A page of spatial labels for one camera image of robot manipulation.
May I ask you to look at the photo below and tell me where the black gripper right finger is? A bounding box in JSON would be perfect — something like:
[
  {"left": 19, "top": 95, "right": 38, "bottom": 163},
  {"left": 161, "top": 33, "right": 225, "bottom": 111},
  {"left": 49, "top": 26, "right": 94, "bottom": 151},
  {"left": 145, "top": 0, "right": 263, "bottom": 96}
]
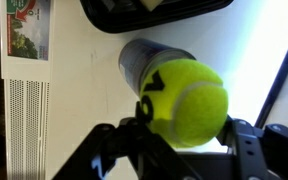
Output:
[{"left": 216, "top": 114, "right": 288, "bottom": 180}]

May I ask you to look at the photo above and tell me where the white window sill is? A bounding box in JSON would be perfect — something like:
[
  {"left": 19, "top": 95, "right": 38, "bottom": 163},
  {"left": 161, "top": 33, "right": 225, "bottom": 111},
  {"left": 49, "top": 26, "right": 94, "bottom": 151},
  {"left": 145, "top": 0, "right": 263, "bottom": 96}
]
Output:
[{"left": 47, "top": 0, "right": 288, "bottom": 180}]

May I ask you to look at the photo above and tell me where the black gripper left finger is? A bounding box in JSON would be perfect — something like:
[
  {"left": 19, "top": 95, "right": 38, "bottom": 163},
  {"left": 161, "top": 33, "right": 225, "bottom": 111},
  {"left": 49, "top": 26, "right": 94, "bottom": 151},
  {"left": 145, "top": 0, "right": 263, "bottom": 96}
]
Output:
[{"left": 52, "top": 101, "right": 203, "bottom": 180}]

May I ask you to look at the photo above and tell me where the white panel heater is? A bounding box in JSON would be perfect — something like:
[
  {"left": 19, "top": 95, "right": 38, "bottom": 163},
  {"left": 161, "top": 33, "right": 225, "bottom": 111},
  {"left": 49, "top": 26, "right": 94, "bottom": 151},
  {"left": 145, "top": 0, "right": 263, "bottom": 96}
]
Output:
[{"left": 0, "top": 0, "right": 57, "bottom": 180}]

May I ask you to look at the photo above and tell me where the yellow tennis ball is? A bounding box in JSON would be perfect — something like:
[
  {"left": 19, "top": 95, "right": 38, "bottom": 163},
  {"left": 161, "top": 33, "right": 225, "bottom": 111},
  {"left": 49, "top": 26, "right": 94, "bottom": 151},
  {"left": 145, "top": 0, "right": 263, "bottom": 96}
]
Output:
[{"left": 137, "top": 58, "right": 230, "bottom": 149}]

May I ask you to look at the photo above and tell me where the blue drink can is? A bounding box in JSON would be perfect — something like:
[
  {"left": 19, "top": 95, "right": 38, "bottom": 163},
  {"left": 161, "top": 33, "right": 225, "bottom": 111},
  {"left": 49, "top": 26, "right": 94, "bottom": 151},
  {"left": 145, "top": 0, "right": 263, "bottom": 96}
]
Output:
[{"left": 118, "top": 38, "right": 197, "bottom": 98}]

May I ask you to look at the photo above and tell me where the colourful heater label sticker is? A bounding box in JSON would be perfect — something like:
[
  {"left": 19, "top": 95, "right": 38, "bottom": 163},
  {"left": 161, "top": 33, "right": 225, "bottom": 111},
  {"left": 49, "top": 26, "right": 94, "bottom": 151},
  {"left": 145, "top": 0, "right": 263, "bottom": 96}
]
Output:
[{"left": 6, "top": 0, "right": 51, "bottom": 61}]

